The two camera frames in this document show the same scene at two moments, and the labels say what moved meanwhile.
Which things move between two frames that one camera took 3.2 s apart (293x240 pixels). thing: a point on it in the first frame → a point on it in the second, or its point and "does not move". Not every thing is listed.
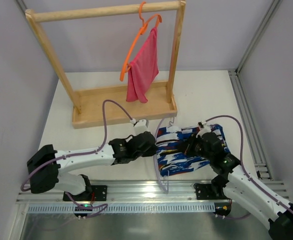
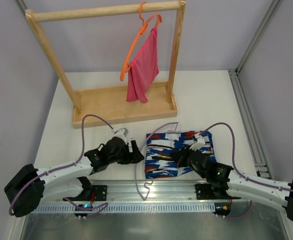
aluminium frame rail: [260, 158] does not move
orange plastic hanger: [126, 66] does not move
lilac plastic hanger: [154, 166] → [136, 160]
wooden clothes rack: [107, 106] does not move
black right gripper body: [190, 146] → [186, 155]
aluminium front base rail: [133, 191] does not move
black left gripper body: [150, 144] → [132, 152]
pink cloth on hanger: [144, 69] does not move
